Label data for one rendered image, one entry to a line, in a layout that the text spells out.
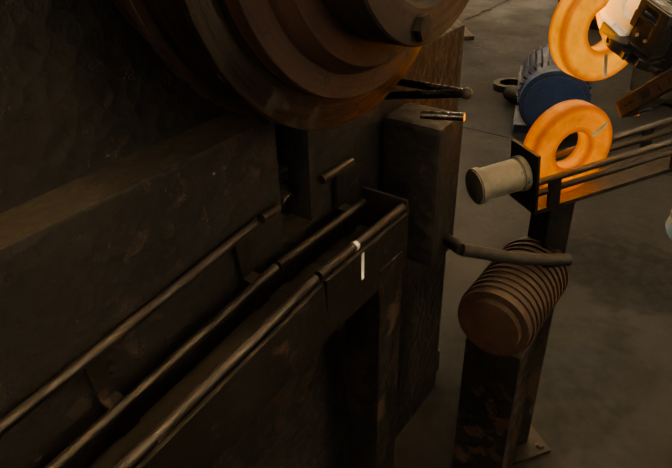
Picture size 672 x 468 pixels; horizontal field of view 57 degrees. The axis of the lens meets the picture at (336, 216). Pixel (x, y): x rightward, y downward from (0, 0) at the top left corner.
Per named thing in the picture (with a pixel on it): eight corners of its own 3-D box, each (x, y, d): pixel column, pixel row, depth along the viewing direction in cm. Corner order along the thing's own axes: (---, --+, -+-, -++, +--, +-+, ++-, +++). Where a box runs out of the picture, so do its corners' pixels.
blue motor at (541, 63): (510, 144, 273) (520, 67, 255) (514, 99, 320) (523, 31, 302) (585, 151, 265) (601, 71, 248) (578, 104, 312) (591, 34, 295)
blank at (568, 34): (547, -18, 86) (563, -14, 84) (641, -44, 89) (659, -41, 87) (546, 87, 95) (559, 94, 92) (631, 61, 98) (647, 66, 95)
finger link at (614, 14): (611, -28, 87) (655, 4, 81) (596, 12, 91) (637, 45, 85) (593, -26, 86) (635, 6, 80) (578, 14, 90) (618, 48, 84)
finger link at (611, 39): (623, 17, 86) (664, 49, 81) (618, 28, 88) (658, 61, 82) (594, 21, 85) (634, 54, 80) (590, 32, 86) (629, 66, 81)
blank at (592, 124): (540, 201, 109) (552, 210, 106) (505, 142, 100) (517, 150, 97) (611, 144, 108) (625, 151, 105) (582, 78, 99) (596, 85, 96)
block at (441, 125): (374, 249, 104) (376, 113, 92) (399, 228, 109) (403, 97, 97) (431, 270, 98) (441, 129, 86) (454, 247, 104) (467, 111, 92)
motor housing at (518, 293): (435, 493, 127) (455, 282, 100) (480, 422, 142) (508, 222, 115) (495, 527, 121) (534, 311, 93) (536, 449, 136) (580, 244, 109)
